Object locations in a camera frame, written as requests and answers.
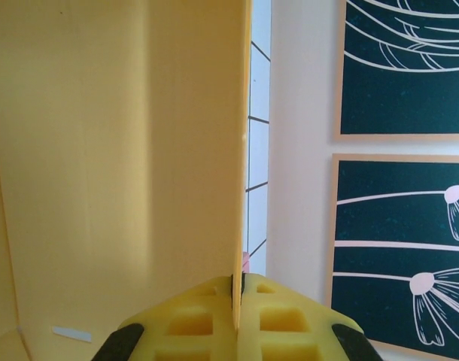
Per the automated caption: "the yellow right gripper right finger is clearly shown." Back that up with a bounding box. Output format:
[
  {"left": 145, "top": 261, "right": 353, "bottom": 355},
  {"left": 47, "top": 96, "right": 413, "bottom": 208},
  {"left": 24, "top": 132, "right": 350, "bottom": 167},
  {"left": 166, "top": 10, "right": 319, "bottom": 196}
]
[{"left": 238, "top": 273, "right": 381, "bottom": 361}]

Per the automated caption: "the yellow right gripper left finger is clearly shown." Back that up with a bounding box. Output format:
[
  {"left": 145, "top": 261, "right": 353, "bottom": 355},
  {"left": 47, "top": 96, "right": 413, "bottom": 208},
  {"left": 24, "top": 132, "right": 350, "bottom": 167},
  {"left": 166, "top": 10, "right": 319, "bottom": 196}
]
[{"left": 96, "top": 275, "right": 239, "bottom": 361}]

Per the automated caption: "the yellow paper box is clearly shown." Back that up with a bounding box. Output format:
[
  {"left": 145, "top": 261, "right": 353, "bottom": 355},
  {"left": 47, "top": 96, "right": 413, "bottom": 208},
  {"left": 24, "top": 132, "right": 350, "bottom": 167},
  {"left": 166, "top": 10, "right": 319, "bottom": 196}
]
[{"left": 0, "top": 0, "right": 254, "bottom": 361}]

